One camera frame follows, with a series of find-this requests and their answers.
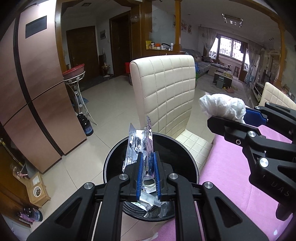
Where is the cream chair at left side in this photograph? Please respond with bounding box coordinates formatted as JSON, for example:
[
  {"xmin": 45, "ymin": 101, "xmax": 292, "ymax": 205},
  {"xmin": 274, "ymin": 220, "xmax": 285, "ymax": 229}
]
[{"xmin": 129, "ymin": 55, "xmax": 214, "ymax": 170}]

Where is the pink floral tablecloth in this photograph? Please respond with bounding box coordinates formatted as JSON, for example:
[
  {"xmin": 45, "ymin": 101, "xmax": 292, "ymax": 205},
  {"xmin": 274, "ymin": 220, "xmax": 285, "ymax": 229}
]
[{"xmin": 152, "ymin": 135, "xmax": 295, "ymax": 240}]

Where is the white tissue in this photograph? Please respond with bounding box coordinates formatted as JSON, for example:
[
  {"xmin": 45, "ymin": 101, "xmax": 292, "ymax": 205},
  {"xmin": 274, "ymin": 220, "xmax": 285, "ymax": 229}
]
[{"xmin": 199, "ymin": 93, "xmax": 246, "ymax": 123}]

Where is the cream chair far middle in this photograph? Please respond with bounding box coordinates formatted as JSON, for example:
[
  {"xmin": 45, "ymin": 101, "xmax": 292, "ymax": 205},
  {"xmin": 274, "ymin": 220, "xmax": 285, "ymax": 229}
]
[{"xmin": 259, "ymin": 82, "xmax": 296, "ymax": 110}]

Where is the dark glass jar on floor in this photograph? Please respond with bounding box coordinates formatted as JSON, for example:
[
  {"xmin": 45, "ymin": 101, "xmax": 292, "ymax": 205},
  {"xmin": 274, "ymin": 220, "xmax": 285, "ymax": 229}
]
[{"xmin": 77, "ymin": 113, "xmax": 94, "ymax": 137}]

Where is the ceiling light fixture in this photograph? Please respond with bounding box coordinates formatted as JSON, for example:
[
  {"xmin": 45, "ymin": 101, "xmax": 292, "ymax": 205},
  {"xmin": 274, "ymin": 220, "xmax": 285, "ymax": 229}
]
[{"xmin": 222, "ymin": 13, "xmax": 243, "ymax": 28}]

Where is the rose gold refrigerator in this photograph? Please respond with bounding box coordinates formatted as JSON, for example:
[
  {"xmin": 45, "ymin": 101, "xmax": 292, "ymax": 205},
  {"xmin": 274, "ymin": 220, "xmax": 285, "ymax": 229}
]
[{"xmin": 1, "ymin": 1, "xmax": 86, "ymax": 172}]

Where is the white metal basin stand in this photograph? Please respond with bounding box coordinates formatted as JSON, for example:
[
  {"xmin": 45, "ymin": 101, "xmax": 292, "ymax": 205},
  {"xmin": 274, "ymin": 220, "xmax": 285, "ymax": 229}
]
[{"xmin": 64, "ymin": 71, "xmax": 97, "ymax": 125}]

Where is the cream chair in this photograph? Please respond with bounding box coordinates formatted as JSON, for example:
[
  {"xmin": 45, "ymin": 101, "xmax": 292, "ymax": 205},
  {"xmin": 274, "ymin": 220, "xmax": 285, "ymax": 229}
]
[
  {"xmin": 259, "ymin": 82, "xmax": 296, "ymax": 110},
  {"xmin": 129, "ymin": 55, "xmax": 214, "ymax": 170}
]

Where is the grey sofa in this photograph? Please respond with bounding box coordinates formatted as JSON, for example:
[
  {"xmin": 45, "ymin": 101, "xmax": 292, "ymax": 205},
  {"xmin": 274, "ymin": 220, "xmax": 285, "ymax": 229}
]
[{"xmin": 182, "ymin": 48, "xmax": 224, "ymax": 76}]

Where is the red basin on stand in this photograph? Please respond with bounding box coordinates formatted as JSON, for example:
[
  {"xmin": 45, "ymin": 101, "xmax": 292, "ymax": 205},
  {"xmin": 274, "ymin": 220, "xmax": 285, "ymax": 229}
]
[{"xmin": 62, "ymin": 64, "xmax": 85, "ymax": 80}]

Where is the wooden pet feeder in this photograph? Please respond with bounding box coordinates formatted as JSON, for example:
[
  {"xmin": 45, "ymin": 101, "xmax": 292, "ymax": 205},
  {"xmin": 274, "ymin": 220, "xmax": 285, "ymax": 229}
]
[{"xmin": 12, "ymin": 166, "xmax": 51, "ymax": 208}]

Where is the coffee table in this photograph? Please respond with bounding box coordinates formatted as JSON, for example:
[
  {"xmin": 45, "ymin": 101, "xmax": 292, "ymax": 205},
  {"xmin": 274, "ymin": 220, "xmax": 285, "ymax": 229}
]
[{"xmin": 213, "ymin": 71, "xmax": 233, "ymax": 88}]

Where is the silver foil blister pack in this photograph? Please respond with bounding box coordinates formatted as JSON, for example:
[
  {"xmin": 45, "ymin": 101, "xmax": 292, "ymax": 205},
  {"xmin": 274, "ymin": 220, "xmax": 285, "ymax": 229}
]
[{"xmin": 122, "ymin": 116, "xmax": 154, "ymax": 175}]

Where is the black round trash bin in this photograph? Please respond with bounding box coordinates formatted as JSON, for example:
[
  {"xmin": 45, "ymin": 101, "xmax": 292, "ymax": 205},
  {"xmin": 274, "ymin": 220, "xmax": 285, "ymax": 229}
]
[{"xmin": 102, "ymin": 131, "xmax": 200, "ymax": 222}]

